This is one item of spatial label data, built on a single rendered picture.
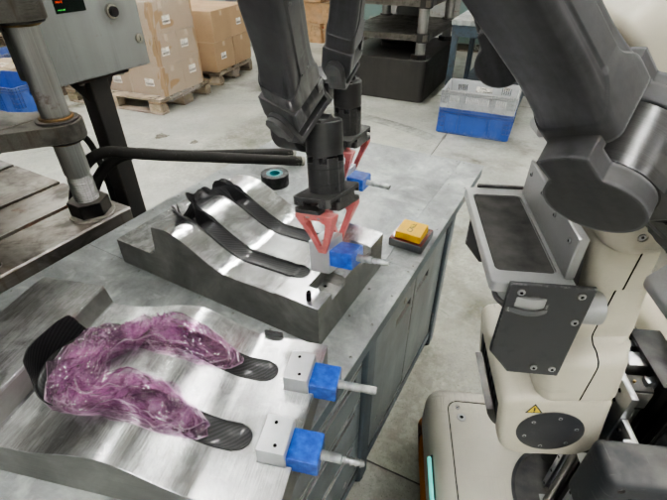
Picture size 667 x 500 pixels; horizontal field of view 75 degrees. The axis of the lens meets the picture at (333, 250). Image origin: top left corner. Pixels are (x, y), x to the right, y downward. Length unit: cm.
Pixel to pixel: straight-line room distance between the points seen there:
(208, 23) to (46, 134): 420
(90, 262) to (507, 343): 86
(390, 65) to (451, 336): 331
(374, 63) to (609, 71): 447
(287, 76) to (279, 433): 43
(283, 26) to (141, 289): 65
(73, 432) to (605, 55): 65
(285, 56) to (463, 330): 164
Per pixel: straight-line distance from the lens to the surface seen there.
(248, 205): 95
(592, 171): 35
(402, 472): 156
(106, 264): 107
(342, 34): 83
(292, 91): 55
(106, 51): 141
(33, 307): 83
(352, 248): 70
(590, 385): 76
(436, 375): 179
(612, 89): 35
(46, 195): 148
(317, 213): 65
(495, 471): 130
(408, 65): 467
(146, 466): 61
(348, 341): 78
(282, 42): 48
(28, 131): 119
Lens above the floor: 138
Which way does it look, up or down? 36 degrees down
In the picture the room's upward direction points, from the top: straight up
